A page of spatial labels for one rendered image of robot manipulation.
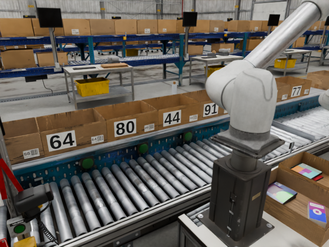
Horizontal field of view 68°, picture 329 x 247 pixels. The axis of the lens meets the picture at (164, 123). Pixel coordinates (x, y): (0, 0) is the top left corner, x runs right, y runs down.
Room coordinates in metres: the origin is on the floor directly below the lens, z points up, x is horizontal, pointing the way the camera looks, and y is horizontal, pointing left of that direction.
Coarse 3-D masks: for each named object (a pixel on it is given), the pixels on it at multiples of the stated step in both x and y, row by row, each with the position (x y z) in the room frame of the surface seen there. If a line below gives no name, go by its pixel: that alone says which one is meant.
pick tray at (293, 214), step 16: (272, 176) 1.20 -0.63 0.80; (288, 176) 1.17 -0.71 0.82; (304, 192) 1.09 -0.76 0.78; (320, 192) 1.03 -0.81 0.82; (272, 208) 0.94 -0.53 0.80; (288, 208) 0.89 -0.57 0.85; (304, 208) 0.99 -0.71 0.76; (288, 224) 0.87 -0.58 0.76; (304, 224) 0.82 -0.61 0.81; (320, 240) 0.77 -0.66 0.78
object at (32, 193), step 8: (48, 184) 0.74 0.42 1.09; (24, 192) 0.69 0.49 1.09; (32, 192) 0.69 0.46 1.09; (40, 192) 0.69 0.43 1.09; (48, 192) 0.70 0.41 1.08; (16, 200) 0.66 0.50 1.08; (24, 200) 0.66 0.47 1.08; (32, 200) 0.67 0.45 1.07; (40, 200) 0.68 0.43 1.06; (48, 200) 0.70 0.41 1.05; (16, 208) 0.65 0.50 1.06; (24, 208) 0.65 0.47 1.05; (32, 208) 0.67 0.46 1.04; (32, 216) 0.68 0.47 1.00
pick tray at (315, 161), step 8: (304, 152) 1.42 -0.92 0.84; (288, 160) 1.33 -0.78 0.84; (296, 160) 1.38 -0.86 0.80; (304, 160) 1.41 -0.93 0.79; (312, 160) 1.37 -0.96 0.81; (320, 160) 1.33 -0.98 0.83; (288, 168) 1.22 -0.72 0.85; (320, 168) 1.32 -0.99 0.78; (328, 168) 1.29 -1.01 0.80; (304, 176) 1.14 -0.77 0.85; (328, 176) 1.27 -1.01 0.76; (320, 184) 1.07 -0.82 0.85; (328, 184) 1.18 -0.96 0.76
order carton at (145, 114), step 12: (96, 108) 1.74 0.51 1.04; (108, 108) 1.78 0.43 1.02; (120, 108) 1.83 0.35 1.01; (132, 108) 1.88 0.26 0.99; (144, 108) 1.86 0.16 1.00; (108, 120) 1.49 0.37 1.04; (120, 120) 1.53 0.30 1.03; (144, 120) 1.62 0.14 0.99; (156, 120) 1.67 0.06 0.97; (108, 132) 1.48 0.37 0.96; (144, 132) 1.62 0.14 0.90
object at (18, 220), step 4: (20, 216) 0.69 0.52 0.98; (8, 220) 0.67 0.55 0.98; (12, 220) 0.67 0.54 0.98; (16, 220) 0.67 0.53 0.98; (20, 220) 0.67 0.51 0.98; (24, 220) 0.68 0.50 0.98; (8, 224) 0.65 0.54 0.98; (12, 224) 0.66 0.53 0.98; (16, 224) 0.66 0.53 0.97; (20, 224) 0.67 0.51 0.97; (24, 224) 0.68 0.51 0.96; (28, 224) 0.68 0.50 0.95; (8, 228) 0.65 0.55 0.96; (12, 228) 0.66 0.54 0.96; (24, 228) 0.67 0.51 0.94; (28, 228) 0.68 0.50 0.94; (12, 232) 0.66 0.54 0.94; (24, 232) 0.67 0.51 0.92; (12, 236) 0.65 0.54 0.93; (16, 236) 0.66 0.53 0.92
